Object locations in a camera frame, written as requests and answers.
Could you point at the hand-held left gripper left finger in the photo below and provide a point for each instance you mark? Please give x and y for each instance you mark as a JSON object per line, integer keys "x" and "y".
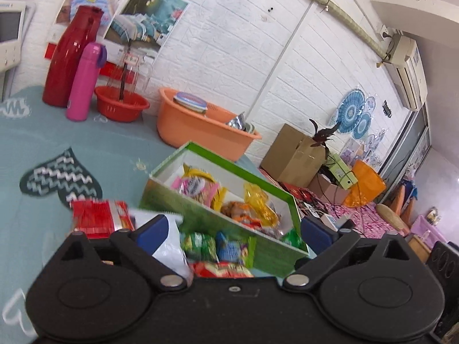
{"x": 154, "y": 234}

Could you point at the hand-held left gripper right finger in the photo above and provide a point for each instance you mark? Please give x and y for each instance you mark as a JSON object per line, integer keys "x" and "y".
{"x": 317, "y": 234}

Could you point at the white snack bag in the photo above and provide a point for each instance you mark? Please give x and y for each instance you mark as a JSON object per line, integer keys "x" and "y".
{"x": 174, "y": 249}

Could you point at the green cardboard box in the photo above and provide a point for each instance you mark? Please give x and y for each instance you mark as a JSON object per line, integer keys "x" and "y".
{"x": 204, "y": 218}

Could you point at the red snack bag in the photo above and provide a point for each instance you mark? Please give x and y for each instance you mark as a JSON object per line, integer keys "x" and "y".
{"x": 96, "y": 218}

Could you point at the pile of snack packets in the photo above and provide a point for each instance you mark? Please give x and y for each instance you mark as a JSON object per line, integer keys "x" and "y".
{"x": 244, "y": 211}

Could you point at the small white box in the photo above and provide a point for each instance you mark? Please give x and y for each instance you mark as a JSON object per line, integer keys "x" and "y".
{"x": 329, "y": 221}

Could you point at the small cardboard box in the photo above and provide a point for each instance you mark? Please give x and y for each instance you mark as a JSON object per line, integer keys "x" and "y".
{"x": 330, "y": 190}

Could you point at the dark red flat box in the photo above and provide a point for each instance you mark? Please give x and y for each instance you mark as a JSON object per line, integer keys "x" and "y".
{"x": 297, "y": 190}

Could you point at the light green box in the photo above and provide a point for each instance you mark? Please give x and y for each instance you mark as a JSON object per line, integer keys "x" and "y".
{"x": 340, "y": 170}

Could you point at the orange plastic bag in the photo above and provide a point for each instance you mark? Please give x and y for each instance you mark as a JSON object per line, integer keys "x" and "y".
{"x": 365, "y": 182}

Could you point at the large cardboard box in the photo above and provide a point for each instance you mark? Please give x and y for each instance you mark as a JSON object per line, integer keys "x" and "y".
{"x": 287, "y": 154}

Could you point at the purple leaf plant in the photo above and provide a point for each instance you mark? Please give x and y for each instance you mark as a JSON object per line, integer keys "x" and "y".
{"x": 322, "y": 134}

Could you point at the purple plastic bin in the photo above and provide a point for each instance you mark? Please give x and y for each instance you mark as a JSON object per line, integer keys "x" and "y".
{"x": 428, "y": 231}

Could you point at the orange plastic tub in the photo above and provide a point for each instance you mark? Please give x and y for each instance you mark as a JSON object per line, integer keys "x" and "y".
{"x": 190, "y": 129}

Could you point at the red plastic basin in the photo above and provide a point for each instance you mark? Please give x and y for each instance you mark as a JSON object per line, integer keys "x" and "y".
{"x": 122, "y": 109}

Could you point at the teal printed tablecloth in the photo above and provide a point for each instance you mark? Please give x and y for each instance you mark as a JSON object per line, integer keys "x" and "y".
{"x": 71, "y": 132}

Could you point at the glass pitcher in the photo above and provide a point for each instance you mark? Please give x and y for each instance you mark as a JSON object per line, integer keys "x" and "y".
{"x": 140, "y": 75}

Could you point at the dark stirring utensil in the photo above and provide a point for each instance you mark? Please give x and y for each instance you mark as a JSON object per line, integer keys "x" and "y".
{"x": 123, "y": 75}

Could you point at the pink thermos bottle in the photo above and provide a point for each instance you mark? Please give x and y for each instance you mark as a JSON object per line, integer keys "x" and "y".
{"x": 84, "y": 82}

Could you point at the white air conditioner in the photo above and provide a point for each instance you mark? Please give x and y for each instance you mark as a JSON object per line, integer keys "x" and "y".
{"x": 408, "y": 68}

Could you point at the red thermos jug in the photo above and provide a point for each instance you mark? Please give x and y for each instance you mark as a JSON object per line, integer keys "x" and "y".
{"x": 66, "y": 61}

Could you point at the white appliance with screen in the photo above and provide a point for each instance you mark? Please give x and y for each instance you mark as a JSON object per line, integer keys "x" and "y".
{"x": 9, "y": 39}

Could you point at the small blue round wall decoration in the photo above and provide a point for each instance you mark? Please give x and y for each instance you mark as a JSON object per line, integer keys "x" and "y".
{"x": 363, "y": 127}

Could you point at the large blue round wall decoration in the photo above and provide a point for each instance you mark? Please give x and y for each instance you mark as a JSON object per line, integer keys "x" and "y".
{"x": 351, "y": 109}

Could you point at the teal bedding wall poster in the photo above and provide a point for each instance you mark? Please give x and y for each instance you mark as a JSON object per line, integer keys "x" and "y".
{"x": 150, "y": 18}

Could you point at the wrapped wall pipe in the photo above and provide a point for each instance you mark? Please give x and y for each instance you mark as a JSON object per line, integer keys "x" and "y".
{"x": 337, "y": 7}

